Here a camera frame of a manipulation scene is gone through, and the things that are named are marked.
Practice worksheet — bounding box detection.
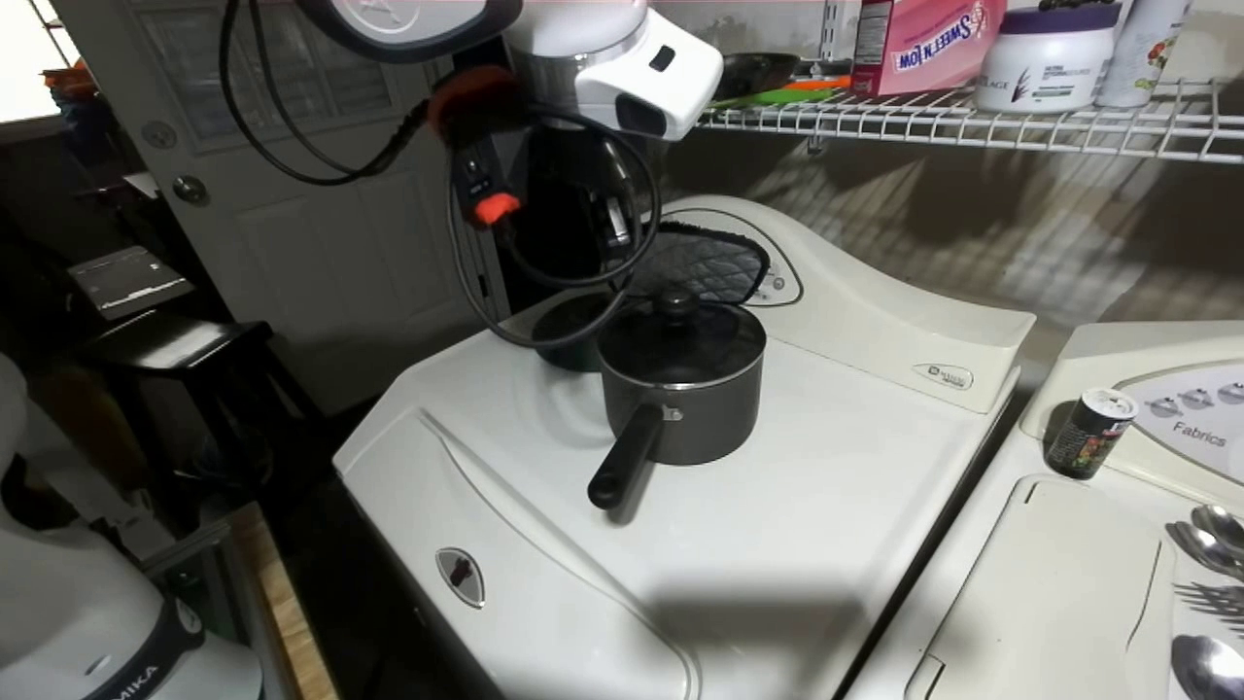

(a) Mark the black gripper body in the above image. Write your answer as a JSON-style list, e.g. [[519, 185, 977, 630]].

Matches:
[[509, 115, 639, 283]]

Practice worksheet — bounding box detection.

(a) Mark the white tub purple lid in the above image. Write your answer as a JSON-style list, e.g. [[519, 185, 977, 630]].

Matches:
[[977, 0, 1126, 119]]

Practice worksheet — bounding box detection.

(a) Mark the small dark jar white lid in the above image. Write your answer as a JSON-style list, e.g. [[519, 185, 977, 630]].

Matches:
[[1040, 383, 1144, 486]]

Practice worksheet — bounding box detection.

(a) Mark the white panel door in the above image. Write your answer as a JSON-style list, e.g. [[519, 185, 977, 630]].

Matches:
[[52, 0, 513, 421]]

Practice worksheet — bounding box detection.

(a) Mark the round door knob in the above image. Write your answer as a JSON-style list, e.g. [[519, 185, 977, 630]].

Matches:
[[166, 170, 212, 211]]

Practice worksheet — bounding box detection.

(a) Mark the pink sweetener box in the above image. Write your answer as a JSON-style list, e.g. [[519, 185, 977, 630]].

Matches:
[[852, 0, 1009, 103]]

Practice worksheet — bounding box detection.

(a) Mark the white washing machine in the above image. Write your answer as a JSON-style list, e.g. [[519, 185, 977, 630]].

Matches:
[[332, 191, 1040, 700]]

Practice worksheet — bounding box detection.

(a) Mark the black stool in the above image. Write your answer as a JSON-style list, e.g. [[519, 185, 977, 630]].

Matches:
[[79, 316, 332, 548]]

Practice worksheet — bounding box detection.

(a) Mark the flat black box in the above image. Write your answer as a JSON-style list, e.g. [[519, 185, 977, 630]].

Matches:
[[67, 244, 198, 327]]

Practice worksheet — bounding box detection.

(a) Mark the wooden plank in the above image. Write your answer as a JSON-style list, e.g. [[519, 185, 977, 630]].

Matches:
[[236, 502, 341, 700]]

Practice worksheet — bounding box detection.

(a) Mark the tall white spray bottle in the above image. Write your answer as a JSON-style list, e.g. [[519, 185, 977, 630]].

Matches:
[[1092, 0, 1189, 115]]

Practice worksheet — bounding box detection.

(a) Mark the white dryer machine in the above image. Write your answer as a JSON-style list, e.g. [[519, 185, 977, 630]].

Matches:
[[847, 320, 1244, 700]]

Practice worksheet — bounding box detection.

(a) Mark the silver fork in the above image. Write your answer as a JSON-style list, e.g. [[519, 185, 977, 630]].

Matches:
[[1169, 577, 1244, 630]]

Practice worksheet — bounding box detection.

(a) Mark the large silver spoon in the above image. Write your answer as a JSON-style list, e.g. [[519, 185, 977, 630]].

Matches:
[[1167, 630, 1244, 700]]

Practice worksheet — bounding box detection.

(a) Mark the orange cable connector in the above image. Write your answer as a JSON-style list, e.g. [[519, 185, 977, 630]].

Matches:
[[466, 185, 525, 235]]

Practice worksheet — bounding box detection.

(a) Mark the black saucepan with handle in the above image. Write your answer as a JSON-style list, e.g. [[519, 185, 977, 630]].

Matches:
[[582, 283, 775, 513]]

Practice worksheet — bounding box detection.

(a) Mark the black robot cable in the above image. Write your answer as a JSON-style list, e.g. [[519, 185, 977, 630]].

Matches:
[[212, 0, 668, 357]]

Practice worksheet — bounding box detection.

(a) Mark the white wire shelf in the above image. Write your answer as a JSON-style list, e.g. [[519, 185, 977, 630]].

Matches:
[[694, 77, 1244, 170]]

